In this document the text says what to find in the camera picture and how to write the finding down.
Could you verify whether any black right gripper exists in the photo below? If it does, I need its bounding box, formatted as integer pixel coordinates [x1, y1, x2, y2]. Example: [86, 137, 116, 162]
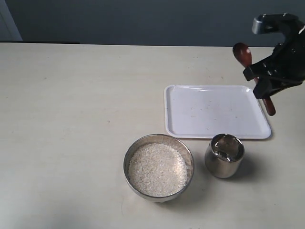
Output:
[243, 19, 305, 99]

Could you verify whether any brown wooden spoon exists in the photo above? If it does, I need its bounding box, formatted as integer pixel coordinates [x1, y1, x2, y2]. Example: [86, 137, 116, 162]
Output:
[233, 42, 276, 116]

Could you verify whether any small steel cup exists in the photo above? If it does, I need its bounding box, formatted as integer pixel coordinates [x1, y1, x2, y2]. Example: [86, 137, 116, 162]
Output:
[204, 134, 245, 178]

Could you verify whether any steel bowl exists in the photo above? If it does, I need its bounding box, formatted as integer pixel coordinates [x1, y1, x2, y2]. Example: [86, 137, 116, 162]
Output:
[123, 134, 194, 203]

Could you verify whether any white rice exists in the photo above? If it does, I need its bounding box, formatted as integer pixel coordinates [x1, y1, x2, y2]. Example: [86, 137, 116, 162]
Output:
[128, 143, 187, 197]

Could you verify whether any white plastic tray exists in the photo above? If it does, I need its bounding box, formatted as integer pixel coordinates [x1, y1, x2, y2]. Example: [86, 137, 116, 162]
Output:
[164, 85, 272, 140]

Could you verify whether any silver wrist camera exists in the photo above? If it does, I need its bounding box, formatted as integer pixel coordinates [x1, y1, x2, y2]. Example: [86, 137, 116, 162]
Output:
[252, 13, 299, 34]

